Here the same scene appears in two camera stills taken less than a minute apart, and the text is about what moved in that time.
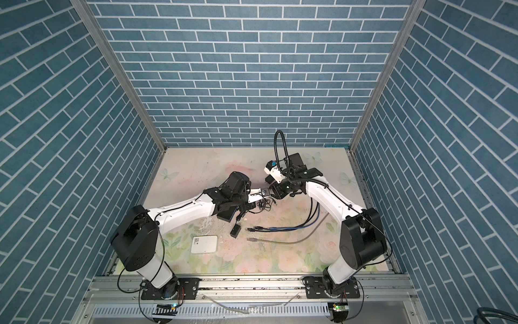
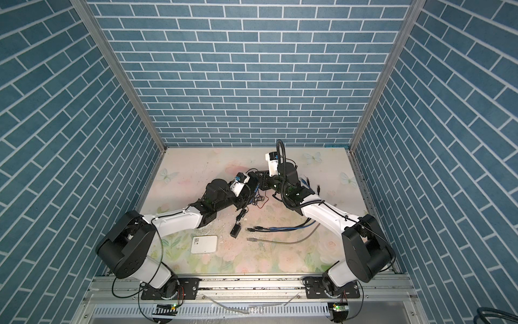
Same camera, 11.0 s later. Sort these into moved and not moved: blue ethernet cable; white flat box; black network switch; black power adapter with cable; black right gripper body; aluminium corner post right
Moved: black right gripper body; black network switch
Not moved: white flat box; blue ethernet cable; aluminium corner post right; black power adapter with cable
